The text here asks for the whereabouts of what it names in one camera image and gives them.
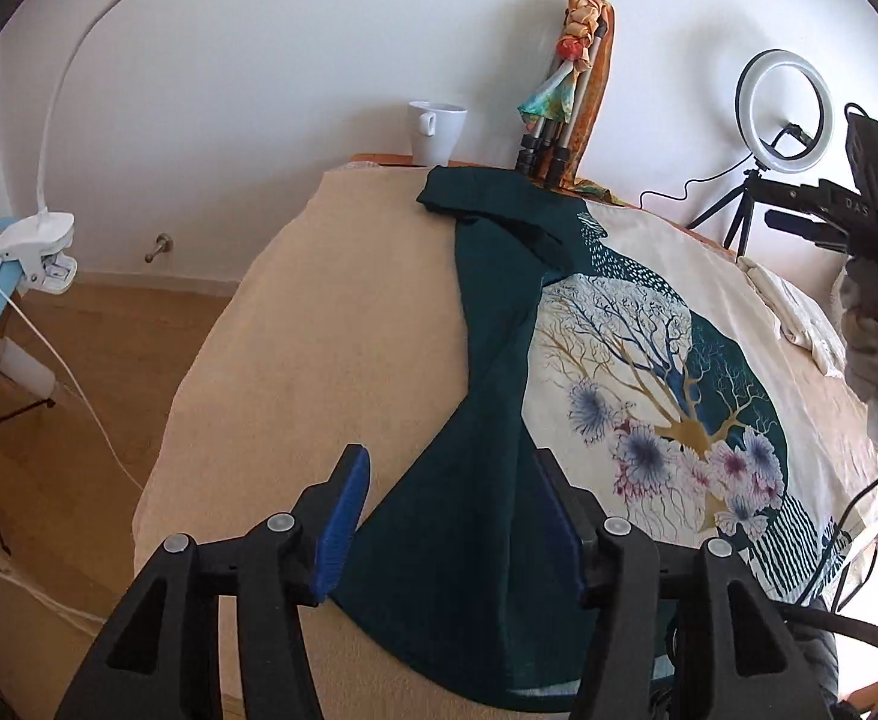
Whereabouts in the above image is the black ring light cable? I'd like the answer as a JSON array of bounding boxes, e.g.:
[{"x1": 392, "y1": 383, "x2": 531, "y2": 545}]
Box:
[{"x1": 639, "y1": 122, "x2": 812, "y2": 213}]

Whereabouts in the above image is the white clip desk lamp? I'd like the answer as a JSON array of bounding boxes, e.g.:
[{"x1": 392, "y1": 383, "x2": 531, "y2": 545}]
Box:
[{"x1": 0, "y1": 0, "x2": 276, "y2": 296}]

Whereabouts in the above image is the white ring light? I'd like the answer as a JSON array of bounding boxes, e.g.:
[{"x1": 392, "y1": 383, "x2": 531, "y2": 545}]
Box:
[{"x1": 733, "y1": 49, "x2": 834, "y2": 174}]

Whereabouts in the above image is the folded grey tripod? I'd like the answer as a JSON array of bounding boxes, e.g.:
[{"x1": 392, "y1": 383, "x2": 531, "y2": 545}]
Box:
[{"x1": 515, "y1": 5, "x2": 608, "y2": 190}]

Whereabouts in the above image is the folded white garment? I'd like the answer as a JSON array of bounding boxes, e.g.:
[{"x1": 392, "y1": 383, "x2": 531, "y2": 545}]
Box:
[{"x1": 736, "y1": 257, "x2": 846, "y2": 379}]

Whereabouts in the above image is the metal door stop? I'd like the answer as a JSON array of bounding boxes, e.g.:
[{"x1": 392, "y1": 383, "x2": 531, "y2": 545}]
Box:
[{"x1": 144, "y1": 232, "x2": 173, "y2": 263}]

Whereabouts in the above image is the white mug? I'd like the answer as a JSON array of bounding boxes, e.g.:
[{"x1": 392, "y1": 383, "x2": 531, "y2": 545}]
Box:
[{"x1": 407, "y1": 101, "x2": 468, "y2": 167}]

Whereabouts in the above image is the dark green printed t-shirt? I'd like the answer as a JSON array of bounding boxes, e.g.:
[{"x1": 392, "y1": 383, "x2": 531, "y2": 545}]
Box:
[{"x1": 333, "y1": 167, "x2": 850, "y2": 712}]

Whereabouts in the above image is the orange floral bed sheet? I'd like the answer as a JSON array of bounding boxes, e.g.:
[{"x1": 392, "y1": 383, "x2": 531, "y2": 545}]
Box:
[{"x1": 347, "y1": 153, "x2": 718, "y2": 249}]

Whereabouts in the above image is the white lamp cable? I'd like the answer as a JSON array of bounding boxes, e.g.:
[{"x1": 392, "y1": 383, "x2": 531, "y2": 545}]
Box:
[{"x1": 0, "y1": 257, "x2": 145, "y2": 493}]

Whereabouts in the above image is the small black tripod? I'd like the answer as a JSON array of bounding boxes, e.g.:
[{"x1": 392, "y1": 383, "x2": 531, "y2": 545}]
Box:
[{"x1": 685, "y1": 167, "x2": 764, "y2": 257}]

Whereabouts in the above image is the beige blanket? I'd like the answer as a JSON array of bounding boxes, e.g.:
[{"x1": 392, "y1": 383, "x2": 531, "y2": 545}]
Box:
[{"x1": 133, "y1": 167, "x2": 878, "y2": 561}]

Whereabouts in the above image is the orange patterned scarf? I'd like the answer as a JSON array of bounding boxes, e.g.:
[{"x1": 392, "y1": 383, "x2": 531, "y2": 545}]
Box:
[{"x1": 515, "y1": 0, "x2": 615, "y2": 197}]

